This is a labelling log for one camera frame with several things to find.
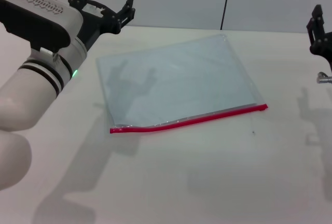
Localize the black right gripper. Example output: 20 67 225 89
306 4 332 73

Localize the left wrist silver black camera box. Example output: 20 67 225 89
0 0 84 53

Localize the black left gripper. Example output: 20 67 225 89
68 0 136 52

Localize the silver cable connector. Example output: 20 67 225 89
315 72 332 84

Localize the clear document bag red zip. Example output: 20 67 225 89
96 34 269 134

